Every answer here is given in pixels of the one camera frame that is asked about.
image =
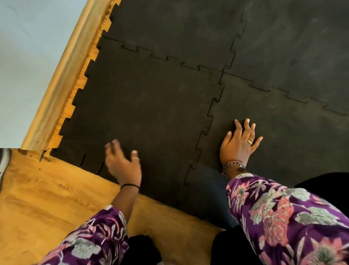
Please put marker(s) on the grey object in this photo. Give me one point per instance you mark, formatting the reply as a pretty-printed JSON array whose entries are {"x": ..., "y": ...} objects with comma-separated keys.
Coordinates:
[{"x": 3, "y": 163}]

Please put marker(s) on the black interlocking floor mat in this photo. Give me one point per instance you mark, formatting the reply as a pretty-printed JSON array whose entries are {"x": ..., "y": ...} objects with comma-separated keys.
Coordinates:
[
  {"x": 147, "y": 109},
  {"x": 180, "y": 30},
  {"x": 300, "y": 46},
  {"x": 294, "y": 142}
]

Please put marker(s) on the person's right hand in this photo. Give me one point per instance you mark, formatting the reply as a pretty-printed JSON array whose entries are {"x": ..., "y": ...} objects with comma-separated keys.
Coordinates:
[{"x": 235, "y": 148}]

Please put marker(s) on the person's left hand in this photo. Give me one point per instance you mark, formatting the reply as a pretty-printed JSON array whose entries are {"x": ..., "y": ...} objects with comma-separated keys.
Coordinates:
[{"x": 124, "y": 169}]

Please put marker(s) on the black trousers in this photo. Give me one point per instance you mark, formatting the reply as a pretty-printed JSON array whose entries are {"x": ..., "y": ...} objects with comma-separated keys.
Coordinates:
[{"x": 231, "y": 248}]

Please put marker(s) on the person's left forearm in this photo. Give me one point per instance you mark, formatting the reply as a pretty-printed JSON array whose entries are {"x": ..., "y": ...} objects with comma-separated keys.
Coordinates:
[{"x": 125, "y": 202}]

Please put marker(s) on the wooden baseboard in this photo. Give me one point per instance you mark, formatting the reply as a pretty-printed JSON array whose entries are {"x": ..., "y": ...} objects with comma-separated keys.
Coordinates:
[{"x": 65, "y": 82}]

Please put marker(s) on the purple floral top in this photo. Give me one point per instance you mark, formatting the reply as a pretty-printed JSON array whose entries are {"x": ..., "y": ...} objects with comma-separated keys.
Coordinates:
[{"x": 286, "y": 218}]

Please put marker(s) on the black wristband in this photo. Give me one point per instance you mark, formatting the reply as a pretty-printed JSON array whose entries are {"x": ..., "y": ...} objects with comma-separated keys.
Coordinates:
[{"x": 130, "y": 185}]

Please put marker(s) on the person's right forearm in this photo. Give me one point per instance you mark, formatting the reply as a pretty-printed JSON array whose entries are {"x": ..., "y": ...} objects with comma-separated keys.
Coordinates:
[{"x": 234, "y": 171}]

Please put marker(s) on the silver wristwatch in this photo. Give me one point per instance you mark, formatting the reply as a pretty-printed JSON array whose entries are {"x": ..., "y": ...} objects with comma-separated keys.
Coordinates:
[{"x": 233, "y": 163}]

